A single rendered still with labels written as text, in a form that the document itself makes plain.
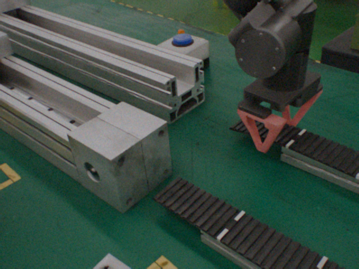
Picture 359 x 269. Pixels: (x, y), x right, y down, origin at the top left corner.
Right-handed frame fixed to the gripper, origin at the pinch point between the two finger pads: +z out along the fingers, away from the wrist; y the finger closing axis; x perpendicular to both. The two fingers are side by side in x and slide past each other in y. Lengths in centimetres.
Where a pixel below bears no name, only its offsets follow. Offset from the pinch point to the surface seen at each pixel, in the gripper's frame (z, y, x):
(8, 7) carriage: -7, 3, -75
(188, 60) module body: -6.0, -2.1, -19.9
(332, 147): -1.1, -1.0, 8.2
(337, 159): -0.8, 0.7, 9.8
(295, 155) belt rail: 0.4, 2.1, 4.5
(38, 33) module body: -6, 7, -55
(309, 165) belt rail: 1.5, 1.5, 6.5
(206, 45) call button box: -2.8, -14.8, -26.4
